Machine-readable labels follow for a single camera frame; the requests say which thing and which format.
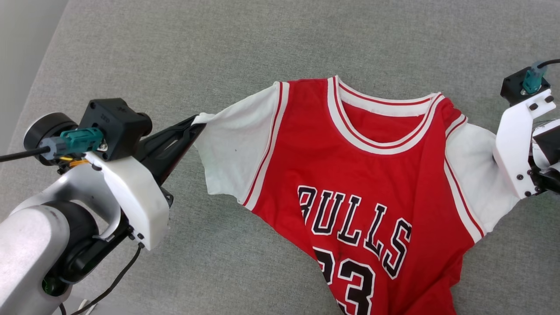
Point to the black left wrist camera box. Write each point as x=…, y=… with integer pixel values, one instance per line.
x=113, y=127

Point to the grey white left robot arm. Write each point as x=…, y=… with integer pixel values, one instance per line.
x=26, y=253

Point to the teal right camera connector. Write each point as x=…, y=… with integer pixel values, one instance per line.
x=531, y=81

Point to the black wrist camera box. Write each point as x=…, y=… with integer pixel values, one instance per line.
x=113, y=127
x=512, y=89

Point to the red white Bulls jersey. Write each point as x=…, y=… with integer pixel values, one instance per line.
x=372, y=183

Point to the black cylindrical left wrist motor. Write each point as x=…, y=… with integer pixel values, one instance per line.
x=43, y=129

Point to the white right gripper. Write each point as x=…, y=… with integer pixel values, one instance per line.
x=514, y=144

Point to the teal left camera connector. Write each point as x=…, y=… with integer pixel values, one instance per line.
x=81, y=140

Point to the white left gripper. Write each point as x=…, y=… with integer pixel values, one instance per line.
x=135, y=197

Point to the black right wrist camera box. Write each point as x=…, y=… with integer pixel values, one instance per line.
x=512, y=89

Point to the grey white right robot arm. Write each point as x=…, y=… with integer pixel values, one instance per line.
x=549, y=144

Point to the teal camera connector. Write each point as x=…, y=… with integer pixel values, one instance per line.
x=531, y=81
x=81, y=140

